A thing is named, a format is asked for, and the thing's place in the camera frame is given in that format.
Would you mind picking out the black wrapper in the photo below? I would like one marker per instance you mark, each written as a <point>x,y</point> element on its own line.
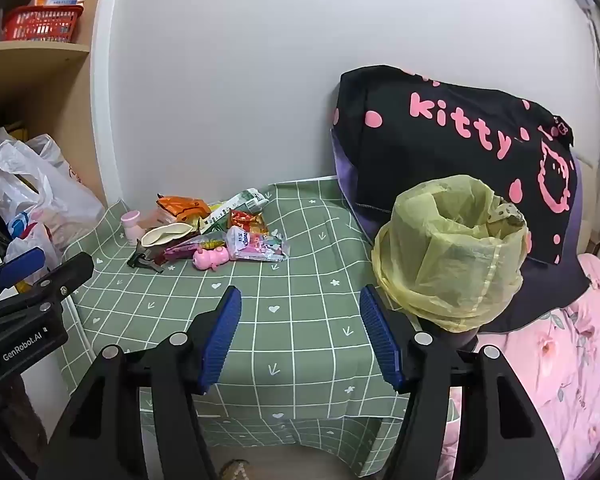
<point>142,259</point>

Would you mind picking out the pink floral bedsheet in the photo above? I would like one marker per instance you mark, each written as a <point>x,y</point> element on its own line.
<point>555,370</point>

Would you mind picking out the cream plastic spoon dish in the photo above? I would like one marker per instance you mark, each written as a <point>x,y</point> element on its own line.
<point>165,234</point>

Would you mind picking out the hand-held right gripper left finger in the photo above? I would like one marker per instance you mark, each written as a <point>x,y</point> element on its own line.
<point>222,340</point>

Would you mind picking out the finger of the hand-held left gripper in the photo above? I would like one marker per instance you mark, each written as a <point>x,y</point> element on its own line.
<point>22,266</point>
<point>65,272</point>

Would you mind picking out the green snack packet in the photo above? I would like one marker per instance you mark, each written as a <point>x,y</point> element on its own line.
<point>214,225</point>

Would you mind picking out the pink cup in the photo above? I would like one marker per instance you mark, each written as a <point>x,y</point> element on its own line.
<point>130,227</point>

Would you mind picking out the pink and white packet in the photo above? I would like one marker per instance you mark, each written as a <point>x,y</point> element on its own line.
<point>252,247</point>

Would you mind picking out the dark wrapper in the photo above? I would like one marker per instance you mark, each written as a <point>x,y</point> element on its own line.
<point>180,251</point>

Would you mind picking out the gold and red snack packet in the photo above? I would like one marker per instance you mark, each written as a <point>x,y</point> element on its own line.
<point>245,221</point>

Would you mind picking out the black pillow with pink print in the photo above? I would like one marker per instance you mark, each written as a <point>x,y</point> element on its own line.
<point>455,150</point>

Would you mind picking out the pink wrapper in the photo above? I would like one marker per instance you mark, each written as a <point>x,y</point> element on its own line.
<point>156,216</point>

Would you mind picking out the red plastic basket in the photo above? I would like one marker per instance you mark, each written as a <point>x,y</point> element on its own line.
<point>40,25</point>

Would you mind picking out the pink toy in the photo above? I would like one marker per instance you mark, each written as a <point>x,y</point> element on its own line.
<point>210,259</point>

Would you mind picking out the white bag with blue print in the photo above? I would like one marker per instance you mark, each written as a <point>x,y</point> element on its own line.
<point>25,232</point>

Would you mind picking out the wooden shelf unit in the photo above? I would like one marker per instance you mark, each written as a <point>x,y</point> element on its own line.
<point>40,85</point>

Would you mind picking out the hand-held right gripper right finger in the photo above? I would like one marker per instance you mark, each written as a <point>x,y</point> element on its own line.
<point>380,340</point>

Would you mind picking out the white plastic bag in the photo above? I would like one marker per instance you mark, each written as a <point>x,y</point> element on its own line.
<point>45,185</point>

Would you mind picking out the orange snack packet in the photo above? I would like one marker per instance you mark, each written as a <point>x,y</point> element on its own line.
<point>180,206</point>

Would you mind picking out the green checked tablecloth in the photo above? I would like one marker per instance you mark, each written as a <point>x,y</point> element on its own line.
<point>290,280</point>

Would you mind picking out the yellow plastic bag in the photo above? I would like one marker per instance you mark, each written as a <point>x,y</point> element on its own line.
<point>445,280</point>

